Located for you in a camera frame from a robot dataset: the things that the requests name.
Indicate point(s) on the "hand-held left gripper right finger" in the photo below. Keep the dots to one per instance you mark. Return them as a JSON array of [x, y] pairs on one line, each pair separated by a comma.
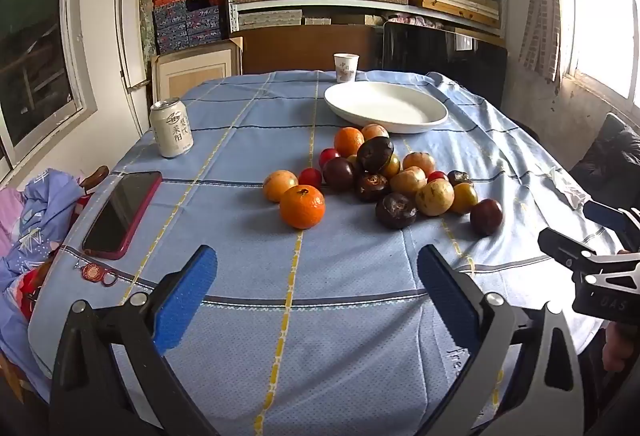
[[450, 296]]

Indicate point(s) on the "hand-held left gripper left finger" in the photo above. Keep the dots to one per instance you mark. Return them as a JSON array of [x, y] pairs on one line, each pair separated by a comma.
[[185, 301]]

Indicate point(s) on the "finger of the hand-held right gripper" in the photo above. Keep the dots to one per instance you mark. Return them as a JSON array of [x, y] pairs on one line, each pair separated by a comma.
[[602, 213], [565, 251]]

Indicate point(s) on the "purple passion fruit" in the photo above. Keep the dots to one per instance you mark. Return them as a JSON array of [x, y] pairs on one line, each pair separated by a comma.
[[486, 216]]

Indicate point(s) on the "yellow round fruit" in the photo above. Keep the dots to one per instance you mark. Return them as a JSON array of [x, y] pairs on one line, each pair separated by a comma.
[[464, 198], [392, 166]]

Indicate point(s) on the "red cherry tomato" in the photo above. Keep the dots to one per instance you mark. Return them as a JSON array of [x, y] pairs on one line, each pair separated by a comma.
[[310, 177], [328, 156], [437, 176]]

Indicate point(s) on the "orange tangerine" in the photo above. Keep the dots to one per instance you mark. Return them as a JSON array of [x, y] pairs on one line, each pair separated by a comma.
[[302, 206], [348, 141]]

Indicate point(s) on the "dark plum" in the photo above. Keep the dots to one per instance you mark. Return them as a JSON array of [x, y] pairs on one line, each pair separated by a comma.
[[339, 173]]

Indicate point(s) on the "white oval plate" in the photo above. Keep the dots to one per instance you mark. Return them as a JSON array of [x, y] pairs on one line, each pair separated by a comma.
[[385, 105]]

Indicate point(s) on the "person's right hand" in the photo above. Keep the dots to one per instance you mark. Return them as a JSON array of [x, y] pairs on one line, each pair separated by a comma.
[[622, 348]]

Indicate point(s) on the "dark cloth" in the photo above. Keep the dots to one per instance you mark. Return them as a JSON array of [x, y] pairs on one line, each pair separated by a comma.
[[610, 155]]

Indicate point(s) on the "smartphone with red case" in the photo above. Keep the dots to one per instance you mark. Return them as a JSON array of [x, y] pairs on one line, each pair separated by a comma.
[[122, 211]]

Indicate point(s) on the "blue checked tablecloth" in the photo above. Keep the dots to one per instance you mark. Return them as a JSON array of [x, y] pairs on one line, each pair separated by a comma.
[[240, 155]]

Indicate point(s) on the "cream beverage can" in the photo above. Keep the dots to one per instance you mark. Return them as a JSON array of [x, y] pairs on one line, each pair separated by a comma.
[[172, 130]]

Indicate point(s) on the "blue printed cloth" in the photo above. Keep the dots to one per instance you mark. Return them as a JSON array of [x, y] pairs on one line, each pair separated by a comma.
[[35, 211]]

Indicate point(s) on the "bright window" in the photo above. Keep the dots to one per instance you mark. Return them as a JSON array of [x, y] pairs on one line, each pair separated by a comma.
[[605, 15]]

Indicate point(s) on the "black glass panel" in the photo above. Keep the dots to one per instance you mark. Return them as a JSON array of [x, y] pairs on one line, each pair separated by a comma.
[[440, 50]]

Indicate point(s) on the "white paper cup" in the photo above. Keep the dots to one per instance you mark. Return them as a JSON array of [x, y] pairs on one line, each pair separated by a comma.
[[346, 68]]

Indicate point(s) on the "pink cloth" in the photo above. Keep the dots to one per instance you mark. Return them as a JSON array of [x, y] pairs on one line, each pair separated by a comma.
[[420, 20]]

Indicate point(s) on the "white leaning strip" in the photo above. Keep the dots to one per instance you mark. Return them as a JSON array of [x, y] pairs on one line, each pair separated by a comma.
[[120, 40]]

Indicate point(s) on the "brown wooden board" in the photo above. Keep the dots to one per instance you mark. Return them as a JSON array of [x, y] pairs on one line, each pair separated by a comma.
[[290, 50]]

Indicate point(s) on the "stack of blue patterned boxes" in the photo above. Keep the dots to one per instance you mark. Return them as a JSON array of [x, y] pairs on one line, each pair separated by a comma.
[[185, 25]]

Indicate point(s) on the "green marble slab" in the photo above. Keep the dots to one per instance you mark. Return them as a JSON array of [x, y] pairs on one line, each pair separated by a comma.
[[146, 15]]

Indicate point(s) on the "white framed window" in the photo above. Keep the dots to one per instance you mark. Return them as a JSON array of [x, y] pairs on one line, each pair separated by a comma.
[[30, 40]]

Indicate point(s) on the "wooden picture frame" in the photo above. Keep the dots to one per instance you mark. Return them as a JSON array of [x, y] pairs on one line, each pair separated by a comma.
[[195, 70]]

